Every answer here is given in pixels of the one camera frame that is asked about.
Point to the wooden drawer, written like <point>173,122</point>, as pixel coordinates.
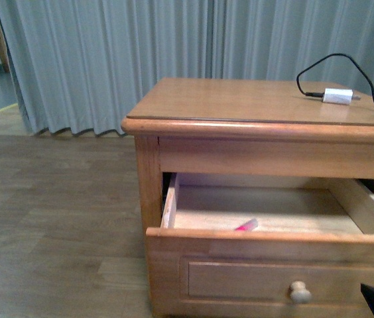
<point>316,230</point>

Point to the round wooden drawer knob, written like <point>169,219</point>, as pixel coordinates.
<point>299,293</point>

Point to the wooden nightstand cabinet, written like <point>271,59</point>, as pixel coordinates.
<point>244,128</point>

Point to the white power adapter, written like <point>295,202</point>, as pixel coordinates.
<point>339,96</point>

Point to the pink marker with clear cap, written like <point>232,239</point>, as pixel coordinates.
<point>248,226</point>

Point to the grey-green curtain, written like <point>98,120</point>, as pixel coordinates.
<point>83,65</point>

